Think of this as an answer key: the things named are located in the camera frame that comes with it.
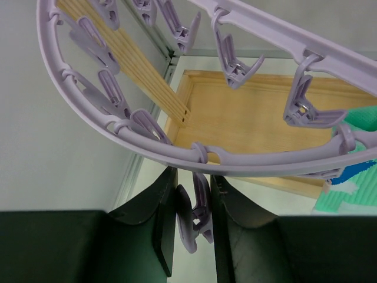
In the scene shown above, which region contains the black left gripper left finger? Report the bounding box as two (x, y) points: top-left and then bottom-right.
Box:
(1, 167), (177, 282)

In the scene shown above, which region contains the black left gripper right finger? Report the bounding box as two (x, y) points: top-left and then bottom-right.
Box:
(210, 176), (376, 282)

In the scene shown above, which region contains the aluminium corner profile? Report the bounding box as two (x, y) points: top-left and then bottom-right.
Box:
(114, 1), (174, 208)

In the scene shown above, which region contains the wooden drying rack frame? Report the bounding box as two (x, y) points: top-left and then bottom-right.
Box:
(55, 0), (377, 200)

